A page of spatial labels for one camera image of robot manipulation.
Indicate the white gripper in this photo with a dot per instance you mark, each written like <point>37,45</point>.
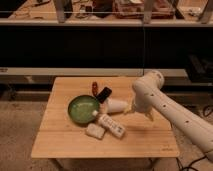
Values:
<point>115,105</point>

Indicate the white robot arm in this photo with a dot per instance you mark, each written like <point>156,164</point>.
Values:
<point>146,97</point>

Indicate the small red brown bottle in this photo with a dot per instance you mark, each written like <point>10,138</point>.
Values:
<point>94,88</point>

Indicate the green ceramic bowl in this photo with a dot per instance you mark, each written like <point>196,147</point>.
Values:
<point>81,109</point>

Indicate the black rectangular phone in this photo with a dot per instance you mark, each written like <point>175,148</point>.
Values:
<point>104,94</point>

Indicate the white sponge block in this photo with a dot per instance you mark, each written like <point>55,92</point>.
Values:
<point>95,131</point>

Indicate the wooden table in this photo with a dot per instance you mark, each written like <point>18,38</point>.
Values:
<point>61,138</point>

